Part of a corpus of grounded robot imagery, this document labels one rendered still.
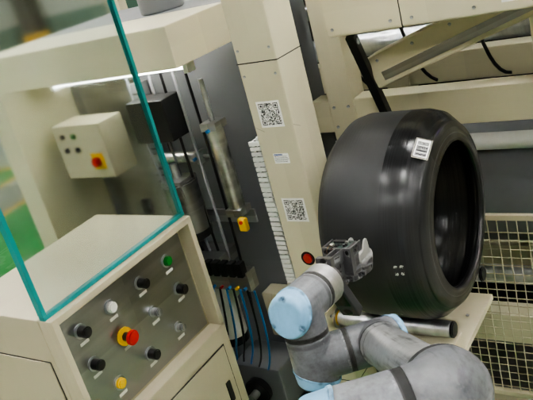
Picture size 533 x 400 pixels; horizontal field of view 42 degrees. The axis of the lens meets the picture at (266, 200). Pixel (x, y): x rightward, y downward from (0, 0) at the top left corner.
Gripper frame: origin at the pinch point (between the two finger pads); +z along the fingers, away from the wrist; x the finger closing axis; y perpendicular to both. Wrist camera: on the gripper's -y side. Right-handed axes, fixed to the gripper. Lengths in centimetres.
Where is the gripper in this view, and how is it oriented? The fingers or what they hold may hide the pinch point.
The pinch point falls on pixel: (366, 254)
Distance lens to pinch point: 165.1
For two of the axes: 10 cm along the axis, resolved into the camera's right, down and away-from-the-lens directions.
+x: -8.3, 0.0, 5.6
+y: -1.9, -9.5, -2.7
